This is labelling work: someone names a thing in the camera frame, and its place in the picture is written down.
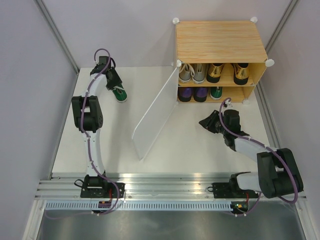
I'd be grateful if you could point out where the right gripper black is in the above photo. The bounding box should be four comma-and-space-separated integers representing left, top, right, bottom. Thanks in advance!
198, 109, 228, 135

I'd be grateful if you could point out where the green sneaker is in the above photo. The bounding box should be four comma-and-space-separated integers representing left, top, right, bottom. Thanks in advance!
112, 84, 128, 103
209, 86, 223, 100

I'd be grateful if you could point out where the purple loafer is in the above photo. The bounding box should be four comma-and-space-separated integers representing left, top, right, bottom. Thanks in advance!
193, 87, 208, 103
177, 87, 193, 103

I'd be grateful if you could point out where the grey sneaker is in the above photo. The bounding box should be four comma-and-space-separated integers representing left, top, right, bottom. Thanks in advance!
178, 63, 195, 83
192, 63, 207, 84

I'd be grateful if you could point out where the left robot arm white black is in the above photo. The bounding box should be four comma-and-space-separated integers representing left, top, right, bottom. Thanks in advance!
71, 56, 125, 201

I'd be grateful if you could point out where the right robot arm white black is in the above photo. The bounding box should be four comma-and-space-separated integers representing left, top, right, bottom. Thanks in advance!
199, 109, 304, 199

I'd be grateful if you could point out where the white cabinet door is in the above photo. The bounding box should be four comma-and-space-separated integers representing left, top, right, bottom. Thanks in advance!
131, 67, 179, 160

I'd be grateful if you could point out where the wooden shoe cabinet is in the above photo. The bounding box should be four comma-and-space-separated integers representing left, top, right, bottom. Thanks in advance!
172, 17, 275, 103

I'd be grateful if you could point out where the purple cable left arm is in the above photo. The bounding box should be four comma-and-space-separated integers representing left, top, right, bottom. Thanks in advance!
79, 48, 121, 216

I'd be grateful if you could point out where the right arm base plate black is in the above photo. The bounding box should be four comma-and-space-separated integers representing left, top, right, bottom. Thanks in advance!
207, 182, 259, 199

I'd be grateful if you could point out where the aluminium mounting rail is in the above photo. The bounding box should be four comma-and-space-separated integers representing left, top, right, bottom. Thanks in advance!
34, 172, 307, 201

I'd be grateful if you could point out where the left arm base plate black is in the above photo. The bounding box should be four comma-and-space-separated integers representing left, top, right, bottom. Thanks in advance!
80, 182, 126, 199

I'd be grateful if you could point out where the white slotted cable duct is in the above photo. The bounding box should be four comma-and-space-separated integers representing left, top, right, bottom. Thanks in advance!
45, 200, 233, 212

